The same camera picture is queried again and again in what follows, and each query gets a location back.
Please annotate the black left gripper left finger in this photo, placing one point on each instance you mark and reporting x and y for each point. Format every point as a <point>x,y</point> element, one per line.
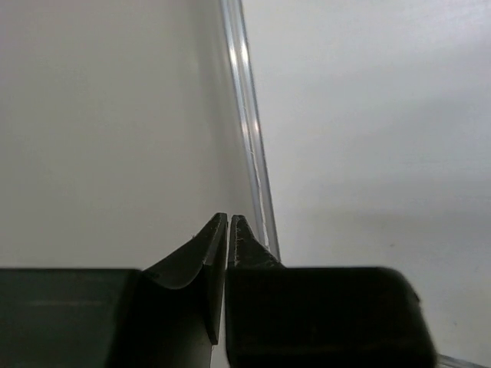
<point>167,315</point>

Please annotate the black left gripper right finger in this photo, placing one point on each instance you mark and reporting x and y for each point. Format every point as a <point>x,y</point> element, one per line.
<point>318,317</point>

